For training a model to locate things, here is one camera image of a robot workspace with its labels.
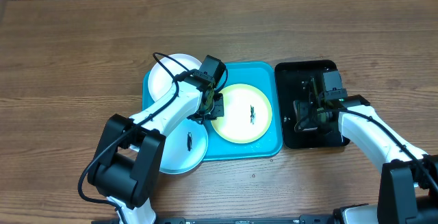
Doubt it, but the green scouring sponge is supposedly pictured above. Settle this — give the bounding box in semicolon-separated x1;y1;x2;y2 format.
298;110;318;132

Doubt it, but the yellow-green rimmed plate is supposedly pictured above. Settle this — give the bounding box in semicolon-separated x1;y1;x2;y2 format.
211;84;272;144

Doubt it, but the white round plate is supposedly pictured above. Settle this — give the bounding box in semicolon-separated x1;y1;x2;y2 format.
147;53;201;101

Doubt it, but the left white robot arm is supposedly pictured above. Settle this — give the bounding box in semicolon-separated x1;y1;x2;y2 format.
78;69;224;223

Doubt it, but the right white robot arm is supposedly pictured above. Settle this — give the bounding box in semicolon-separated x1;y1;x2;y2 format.
294;95;437;224

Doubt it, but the black rectangular water tray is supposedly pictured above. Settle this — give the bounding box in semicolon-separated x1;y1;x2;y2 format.
274;60;350;149

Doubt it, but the teal plastic serving tray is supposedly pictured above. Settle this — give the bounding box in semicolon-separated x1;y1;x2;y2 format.
142;61;284;162

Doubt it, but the light blue round plate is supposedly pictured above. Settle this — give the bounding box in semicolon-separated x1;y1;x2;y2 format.
159;119;208;175

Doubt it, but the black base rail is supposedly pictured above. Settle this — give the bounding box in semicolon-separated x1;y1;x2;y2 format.
92;212;343;224

